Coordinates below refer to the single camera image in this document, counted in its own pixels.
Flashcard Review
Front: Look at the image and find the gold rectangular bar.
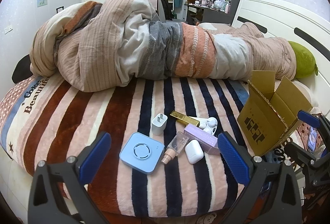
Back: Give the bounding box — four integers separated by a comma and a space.
170, 111, 200, 127

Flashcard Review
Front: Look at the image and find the white bed headboard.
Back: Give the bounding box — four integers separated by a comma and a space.
232, 0, 329, 117

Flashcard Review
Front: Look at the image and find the white power adapter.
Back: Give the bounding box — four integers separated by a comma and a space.
152, 113, 168, 135

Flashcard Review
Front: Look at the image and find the light blue square speaker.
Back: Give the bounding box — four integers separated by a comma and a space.
119, 132, 164, 174

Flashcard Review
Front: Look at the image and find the striped pink rolled duvet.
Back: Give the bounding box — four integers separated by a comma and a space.
30, 0, 296, 92

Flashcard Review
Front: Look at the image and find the striped fleece blanket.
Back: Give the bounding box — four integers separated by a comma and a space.
1, 74, 252, 217

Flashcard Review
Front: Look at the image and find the white earbuds case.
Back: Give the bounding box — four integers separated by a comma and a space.
185, 140, 204, 164

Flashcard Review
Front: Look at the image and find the cluttered dark desk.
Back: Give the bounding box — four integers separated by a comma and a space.
186, 4, 233, 25

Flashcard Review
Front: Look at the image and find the lilac rectangular box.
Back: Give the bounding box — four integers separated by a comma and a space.
184, 123, 220, 155

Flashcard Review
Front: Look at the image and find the brown cardboard box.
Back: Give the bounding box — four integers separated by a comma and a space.
238, 70, 312, 156

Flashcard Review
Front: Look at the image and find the black cushion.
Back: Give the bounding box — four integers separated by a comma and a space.
12, 55, 32, 84

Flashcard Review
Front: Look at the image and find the green plush pillow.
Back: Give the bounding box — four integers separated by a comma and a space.
288, 41, 318, 79

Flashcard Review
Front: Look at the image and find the foundation bottle with pink cap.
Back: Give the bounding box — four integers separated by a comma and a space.
161, 131, 189, 165

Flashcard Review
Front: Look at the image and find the smartphone on gripper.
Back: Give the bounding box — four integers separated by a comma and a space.
307, 126, 318, 154

